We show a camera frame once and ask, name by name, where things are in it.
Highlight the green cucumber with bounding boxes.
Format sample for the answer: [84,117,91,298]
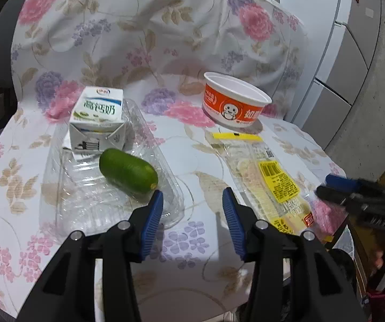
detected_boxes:
[99,148,159,196]

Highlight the clear plastic clamshell tray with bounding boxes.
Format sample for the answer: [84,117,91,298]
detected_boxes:
[39,100,184,242]

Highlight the orange white paper bowl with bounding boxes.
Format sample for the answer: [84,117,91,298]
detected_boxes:
[202,71,272,128]

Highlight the yellow clear snack wrapper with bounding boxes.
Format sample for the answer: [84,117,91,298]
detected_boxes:
[206,132,339,241]

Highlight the white green milk carton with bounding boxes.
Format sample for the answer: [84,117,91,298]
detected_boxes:
[63,86,127,154]

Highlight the floral tablecloth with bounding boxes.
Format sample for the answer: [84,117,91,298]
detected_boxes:
[0,0,343,321]

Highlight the grey white refrigerator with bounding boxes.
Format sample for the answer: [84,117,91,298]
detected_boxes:
[280,0,382,148]

